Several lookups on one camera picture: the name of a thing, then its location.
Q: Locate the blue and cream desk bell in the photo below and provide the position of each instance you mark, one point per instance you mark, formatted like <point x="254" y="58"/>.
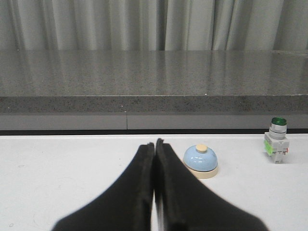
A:
<point x="201" y="161"/>

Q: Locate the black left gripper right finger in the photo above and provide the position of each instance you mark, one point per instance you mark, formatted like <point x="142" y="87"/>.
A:
<point x="183" y="203"/>

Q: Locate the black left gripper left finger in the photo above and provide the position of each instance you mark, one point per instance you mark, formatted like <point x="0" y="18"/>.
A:
<point x="125" y="206"/>

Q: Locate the grey curtain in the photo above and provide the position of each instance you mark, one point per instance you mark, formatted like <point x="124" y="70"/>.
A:
<point x="150" y="25"/>

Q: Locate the grey stone counter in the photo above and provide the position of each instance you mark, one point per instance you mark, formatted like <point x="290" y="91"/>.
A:
<point x="46" y="92"/>

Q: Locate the green pushbutton switch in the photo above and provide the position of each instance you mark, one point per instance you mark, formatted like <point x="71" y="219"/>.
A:
<point x="275" y="140"/>

